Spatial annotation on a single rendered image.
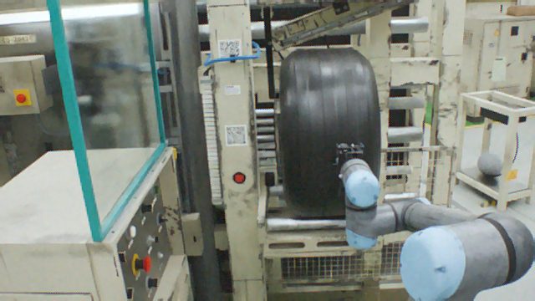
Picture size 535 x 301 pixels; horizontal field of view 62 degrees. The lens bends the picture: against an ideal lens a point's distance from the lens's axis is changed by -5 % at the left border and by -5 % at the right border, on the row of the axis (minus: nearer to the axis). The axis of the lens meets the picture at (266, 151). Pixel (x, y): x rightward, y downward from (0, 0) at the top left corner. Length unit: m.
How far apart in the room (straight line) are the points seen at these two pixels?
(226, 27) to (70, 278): 0.91
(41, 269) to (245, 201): 0.88
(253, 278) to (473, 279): 1.23
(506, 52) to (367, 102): 4.84
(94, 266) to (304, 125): 0.74
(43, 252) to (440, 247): 0.74
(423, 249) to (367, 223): 0.37
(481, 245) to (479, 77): 5.26
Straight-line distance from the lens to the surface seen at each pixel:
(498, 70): 6.17
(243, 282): 1.90
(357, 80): 1.47
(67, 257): 1.00
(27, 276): 1.07
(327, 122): 1.41
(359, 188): 1.07
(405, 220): 1.15
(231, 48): 1.55
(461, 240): 0.77
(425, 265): 0.77
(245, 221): 1.75
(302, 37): 1.94
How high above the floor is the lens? 1.72
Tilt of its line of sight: 20 degrees down
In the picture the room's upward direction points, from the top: 3 degrees counter-clockwise
